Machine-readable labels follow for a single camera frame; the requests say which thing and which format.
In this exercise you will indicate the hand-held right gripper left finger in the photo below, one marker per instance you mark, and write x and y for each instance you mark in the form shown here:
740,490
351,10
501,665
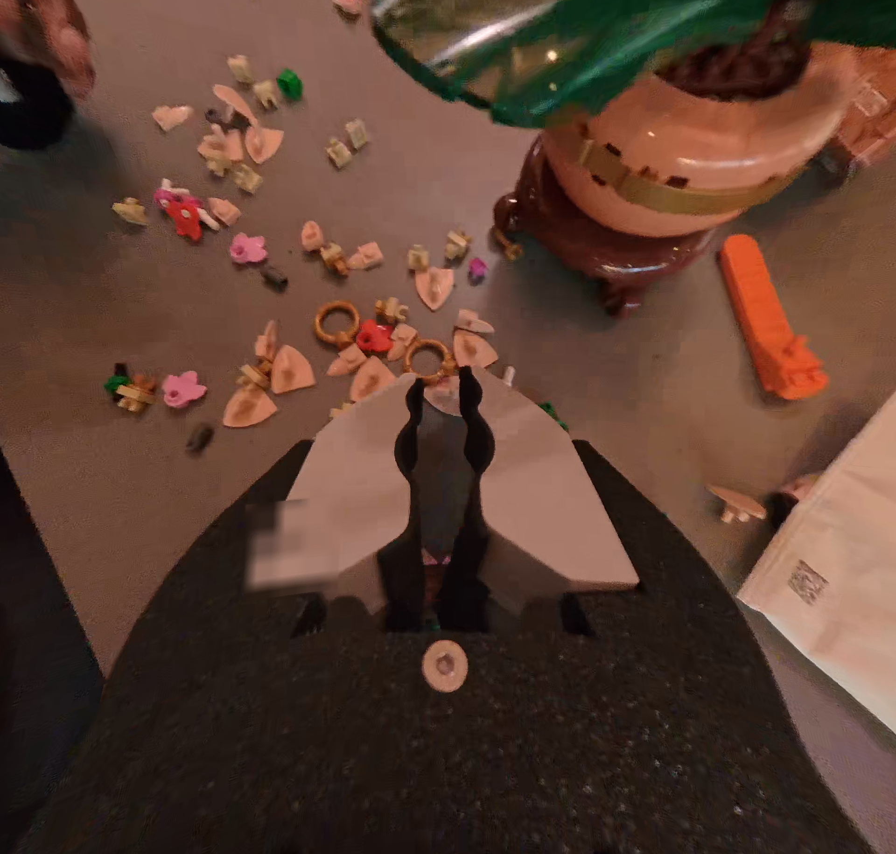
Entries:
357,462

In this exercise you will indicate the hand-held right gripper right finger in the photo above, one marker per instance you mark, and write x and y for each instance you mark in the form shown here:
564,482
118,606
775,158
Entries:
539,504

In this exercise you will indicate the grey desk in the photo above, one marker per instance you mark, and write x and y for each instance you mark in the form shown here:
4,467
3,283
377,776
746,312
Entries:
630,392

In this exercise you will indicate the person's left hand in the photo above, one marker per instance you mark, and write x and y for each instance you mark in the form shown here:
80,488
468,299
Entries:
59,42

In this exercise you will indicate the green toy brick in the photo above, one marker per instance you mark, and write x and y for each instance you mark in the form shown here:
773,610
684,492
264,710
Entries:
553,413
289,84
115,383

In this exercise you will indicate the scattered pale toy brick pieces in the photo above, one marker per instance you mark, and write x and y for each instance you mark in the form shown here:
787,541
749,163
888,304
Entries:
292,371

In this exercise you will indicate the red flower brick piece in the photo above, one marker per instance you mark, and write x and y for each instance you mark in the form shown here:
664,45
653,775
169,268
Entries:
185,218
374,336

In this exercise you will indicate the pink flower brick piece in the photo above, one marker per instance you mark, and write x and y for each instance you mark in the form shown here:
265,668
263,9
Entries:
248,248
183,390

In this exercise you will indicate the pale mushroom-shaped toy brick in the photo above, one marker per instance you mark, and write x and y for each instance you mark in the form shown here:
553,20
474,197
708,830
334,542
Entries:
735,498

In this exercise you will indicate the tan angled toy brick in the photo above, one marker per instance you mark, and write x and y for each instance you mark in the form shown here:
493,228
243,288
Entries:
798,486

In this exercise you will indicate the orange brick separator tool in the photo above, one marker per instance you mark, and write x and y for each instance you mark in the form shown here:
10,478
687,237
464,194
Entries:
759,308

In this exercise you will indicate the white paper bag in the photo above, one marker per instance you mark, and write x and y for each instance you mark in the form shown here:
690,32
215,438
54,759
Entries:
840,518

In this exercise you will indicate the toy brick potted plant model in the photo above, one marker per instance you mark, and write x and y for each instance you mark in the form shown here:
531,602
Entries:
665,154

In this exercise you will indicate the brown printed box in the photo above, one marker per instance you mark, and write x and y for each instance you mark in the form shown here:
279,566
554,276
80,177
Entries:
871,133

